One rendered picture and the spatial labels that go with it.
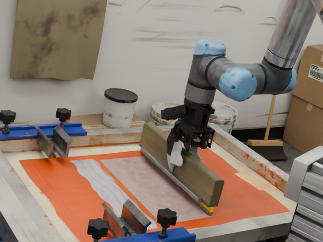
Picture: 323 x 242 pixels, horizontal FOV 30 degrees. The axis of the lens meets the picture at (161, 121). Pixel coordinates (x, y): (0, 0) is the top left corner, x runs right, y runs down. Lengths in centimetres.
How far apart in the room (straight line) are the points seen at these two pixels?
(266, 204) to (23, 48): 211
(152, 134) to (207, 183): 28
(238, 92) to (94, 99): 249
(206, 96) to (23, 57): 209
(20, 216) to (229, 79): 54
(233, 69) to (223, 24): 277
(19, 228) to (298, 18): 75
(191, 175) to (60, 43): 210
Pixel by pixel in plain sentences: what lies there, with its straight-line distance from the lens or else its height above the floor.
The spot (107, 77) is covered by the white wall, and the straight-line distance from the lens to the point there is 379.
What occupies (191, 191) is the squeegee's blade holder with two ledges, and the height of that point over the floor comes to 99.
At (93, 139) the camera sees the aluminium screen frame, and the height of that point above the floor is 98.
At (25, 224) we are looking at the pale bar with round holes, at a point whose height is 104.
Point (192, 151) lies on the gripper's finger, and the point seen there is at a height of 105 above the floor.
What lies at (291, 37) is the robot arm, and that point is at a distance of 143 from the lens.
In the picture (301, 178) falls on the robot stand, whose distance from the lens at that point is 128.
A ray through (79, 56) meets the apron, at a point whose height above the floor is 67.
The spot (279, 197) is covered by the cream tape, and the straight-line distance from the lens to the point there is 171.
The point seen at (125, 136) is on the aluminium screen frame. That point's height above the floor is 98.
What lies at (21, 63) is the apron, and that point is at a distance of 347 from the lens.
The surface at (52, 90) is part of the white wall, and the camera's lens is 366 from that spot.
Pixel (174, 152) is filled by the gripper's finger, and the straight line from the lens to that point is 157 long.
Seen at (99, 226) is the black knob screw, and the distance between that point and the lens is 118.
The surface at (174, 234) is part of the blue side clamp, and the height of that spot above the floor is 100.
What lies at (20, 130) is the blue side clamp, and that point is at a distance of 169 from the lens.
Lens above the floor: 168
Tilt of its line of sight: 21 degrees down
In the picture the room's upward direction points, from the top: 11 degrees clockwise
